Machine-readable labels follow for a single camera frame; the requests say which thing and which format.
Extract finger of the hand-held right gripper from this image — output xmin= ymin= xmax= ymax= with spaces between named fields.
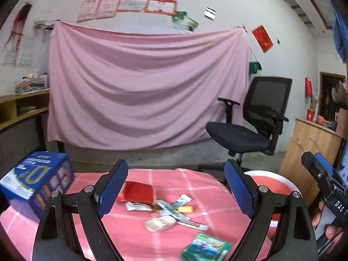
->
xmin=301 ymin=152 xmax=331 ymax=193
xmin=315 ymin=153 xmax=340 ymax=182

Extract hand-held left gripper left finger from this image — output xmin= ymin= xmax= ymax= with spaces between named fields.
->
xmin=32 ymin=159 xmax=129 ymax=261

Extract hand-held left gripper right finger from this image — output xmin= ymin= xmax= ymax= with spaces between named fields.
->
xmin=224 ymin=159 xmax=318 ymax=261

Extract red basin with white rim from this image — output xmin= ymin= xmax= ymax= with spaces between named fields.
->
xmin=243 ymin=170 xmax=299 ymax=248

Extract green packet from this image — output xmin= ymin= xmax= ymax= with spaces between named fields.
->
xmin=181 ymin=233 xmax=233 ymax=261

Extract person's right hand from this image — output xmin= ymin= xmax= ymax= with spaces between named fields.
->
xmin=312 ymin=201 xmax=343 ymax=240

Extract wooden cabinet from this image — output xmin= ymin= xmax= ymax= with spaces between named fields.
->
xmin=279 ymin=117 xmax=346 ymax=210

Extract white sachet with brown print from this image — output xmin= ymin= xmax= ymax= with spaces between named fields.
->
xmin=125 ymin=201 xmax=153 ymax=212

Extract black office chair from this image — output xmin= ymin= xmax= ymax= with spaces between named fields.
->
xmin=198 ymin=77 xmax=293 ymax=174

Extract white and red sachet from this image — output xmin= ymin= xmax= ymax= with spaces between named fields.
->
xmin=177 ymin=220 xmax=209 ymax=231

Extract white and blue sachet strip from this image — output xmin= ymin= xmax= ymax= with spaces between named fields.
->
xmin=170 ymin=194 xmax=192 ymax=208

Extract blue cardboard box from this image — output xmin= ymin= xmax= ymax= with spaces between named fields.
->
xmin=0 ymin=151 xmax=74 ymax=221

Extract pink checked tablecloth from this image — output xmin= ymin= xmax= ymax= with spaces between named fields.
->
xmin=0 ymin=168 xmax=272 ymax=261

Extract pink hanging cloth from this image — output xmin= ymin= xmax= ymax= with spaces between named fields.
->
xmin=47 ymin=22 xmax=252 ymax=151

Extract wooden shelf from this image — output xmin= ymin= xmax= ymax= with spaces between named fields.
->
xmin=0 ymin=90 xmax=50 ymax=131

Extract blue dotted curtain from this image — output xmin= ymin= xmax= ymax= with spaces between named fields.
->
xmin=330 ymin=0 xmax=348 ymax=60

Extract stack of books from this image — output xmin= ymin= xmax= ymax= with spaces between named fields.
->
xmin=15 ymin=69 xmax=50 ymax=94

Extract red wall poster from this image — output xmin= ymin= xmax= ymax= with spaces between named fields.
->
xmin=251 ymin=25 xmax=274 ymax=53

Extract white wall calendar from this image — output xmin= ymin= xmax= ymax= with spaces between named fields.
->
xmin=1 ymin=37 xmax=33 ymax=67

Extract green wall cards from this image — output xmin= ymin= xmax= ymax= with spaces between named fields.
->
xmin=172 ymin=11 xmax=199 ymax=32

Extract small wall shelf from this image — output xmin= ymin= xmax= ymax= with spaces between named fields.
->
xmin=34 ymin=19 xmax=60 ymax=30

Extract red tassel wall decoration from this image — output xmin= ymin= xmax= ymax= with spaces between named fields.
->
xmin=3 ymin=3 xmax=33 ymax=52

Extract group of wall certificates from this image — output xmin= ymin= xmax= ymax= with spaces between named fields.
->
xmin=77 ymin=0 xmax=200 ymax=22

